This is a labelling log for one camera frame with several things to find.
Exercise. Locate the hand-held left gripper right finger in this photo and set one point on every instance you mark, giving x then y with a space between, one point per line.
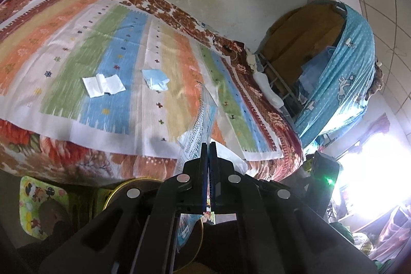
220 184

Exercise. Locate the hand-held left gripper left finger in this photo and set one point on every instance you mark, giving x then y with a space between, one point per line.
205 184

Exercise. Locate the blue white mask package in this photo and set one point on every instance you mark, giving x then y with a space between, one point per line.
200 129

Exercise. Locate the black bin with gold rim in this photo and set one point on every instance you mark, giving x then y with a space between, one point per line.
189 245

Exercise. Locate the red hanging cloth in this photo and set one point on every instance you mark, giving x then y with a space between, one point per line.
379 126

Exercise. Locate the pink plastic bag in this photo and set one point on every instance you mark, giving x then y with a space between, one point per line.
391 229

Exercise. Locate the blue folded cloth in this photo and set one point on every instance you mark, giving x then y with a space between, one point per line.
316 68

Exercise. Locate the brown plush toy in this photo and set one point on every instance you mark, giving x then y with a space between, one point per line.
376 81

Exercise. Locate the white cloth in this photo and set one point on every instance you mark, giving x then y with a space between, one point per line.
266 84

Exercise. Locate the blue printed curtain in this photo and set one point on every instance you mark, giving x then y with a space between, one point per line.
346 68

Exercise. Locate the blue face mask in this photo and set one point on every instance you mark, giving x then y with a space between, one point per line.
155 79

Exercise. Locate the brown board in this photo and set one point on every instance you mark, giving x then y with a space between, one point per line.
305 33

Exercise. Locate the white tissue paper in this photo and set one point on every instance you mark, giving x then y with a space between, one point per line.
102 84

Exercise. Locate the red floral bedsheet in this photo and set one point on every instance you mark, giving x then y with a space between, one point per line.
64 158

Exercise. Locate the green cartoon foam mat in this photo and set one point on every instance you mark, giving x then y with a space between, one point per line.
32 197

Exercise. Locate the striped colourful bed mat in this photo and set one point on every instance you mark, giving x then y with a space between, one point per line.
80 36

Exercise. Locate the metal bed frame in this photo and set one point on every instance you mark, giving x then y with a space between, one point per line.
277 79

